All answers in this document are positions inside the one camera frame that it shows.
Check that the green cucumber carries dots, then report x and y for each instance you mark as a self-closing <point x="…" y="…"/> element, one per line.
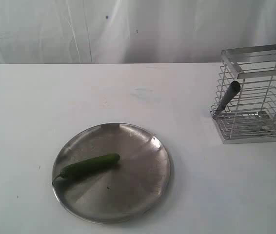
<point x="88" y="167"/>

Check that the knife with grey handle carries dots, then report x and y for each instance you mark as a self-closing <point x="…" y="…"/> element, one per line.
<point x="232" y="91"/>

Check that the round steel plate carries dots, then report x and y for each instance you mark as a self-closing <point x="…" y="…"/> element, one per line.
<point x="128" y="189"/>

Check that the wire metal utensil holder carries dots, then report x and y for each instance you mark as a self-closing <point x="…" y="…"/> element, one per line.
<point x="250" y="117"/>

